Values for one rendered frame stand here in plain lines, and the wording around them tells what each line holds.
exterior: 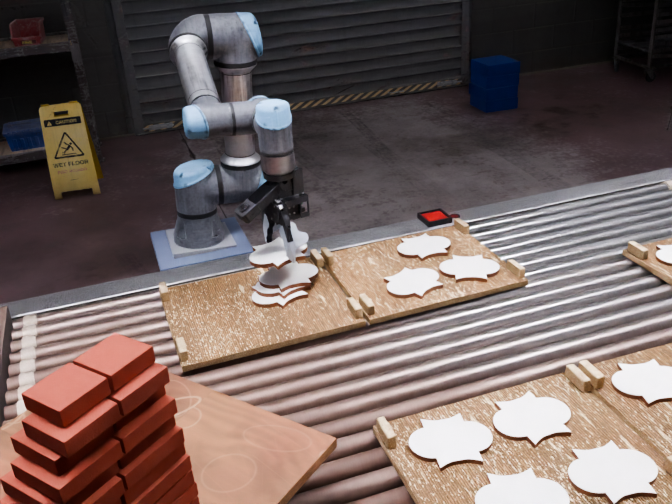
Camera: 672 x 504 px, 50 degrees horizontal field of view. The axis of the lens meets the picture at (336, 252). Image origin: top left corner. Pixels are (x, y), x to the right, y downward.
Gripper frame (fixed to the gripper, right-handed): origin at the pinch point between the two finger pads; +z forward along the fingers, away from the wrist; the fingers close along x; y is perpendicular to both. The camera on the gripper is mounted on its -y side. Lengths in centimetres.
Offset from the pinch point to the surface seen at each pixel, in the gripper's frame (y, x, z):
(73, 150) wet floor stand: 32, 350, 75
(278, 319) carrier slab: -7.2, -10.9, 10.3
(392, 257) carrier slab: 30.8, -3.3, 10.3
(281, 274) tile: 0.8, 1.3, 6.8
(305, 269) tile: 6.7, -0.2, 6.8
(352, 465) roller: -19, -57, 12
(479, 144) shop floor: 297, 243, 106
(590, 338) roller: 42, -57, 12
